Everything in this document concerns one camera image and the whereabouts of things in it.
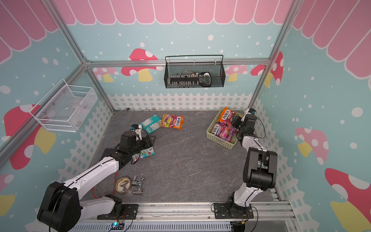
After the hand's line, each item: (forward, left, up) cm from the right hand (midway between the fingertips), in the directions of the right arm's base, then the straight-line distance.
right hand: (236, 115), depth 94 cm
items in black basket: (+15, +30, +18) cm, 38 cm away
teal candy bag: (+6, +59, -15) cm, 62 cm away
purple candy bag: (-4, +7, -11) cm, 14 cm away
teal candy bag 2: (-18, +58, -15) cm, 62 cm away
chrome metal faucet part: (-37, +61, -15) cm, 73 cm away
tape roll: (-38, +69, -16) cm, 81 cm away
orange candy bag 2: (+8, +3, -9) cm, 13 cm away
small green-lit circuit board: (-57, +68, -19) cm, 91 cm away
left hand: (-16, +52, -2) cm, 54 cm away
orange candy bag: (+9, +44, -16) cm, 48 cm away
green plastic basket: (-6, +17, -12) cm, 22 cm away
